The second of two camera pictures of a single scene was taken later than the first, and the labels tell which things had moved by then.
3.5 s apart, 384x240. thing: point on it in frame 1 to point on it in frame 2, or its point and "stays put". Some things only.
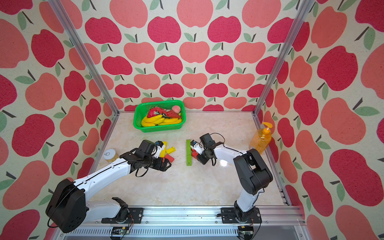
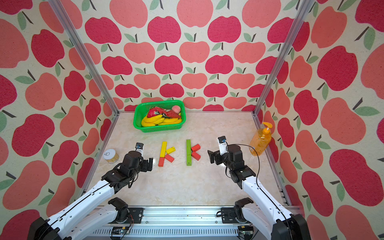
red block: [194, 153] stays put
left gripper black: [159, 165] to [146, 166]
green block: [188, 152] stays put
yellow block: [170, 150] stays put
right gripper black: [203, 161] to [218, 155]
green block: [189, 160] stays put
